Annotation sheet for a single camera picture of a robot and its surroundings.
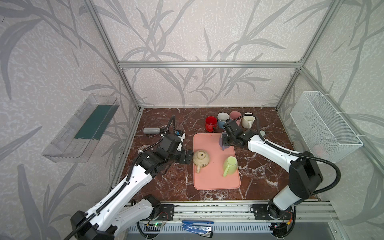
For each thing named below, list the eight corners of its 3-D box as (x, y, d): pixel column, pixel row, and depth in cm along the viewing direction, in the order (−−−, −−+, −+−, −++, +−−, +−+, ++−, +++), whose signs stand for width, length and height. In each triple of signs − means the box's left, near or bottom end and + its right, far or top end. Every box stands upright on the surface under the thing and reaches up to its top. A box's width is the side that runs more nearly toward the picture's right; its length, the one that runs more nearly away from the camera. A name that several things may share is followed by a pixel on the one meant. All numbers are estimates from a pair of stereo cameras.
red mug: (203, 133, 107) (203, 125, 100) (206, 122, 114) (207, 114, 107) (213, 135, 106) (214, 128, 99) (216, 125, 112) (217, 117, 105)
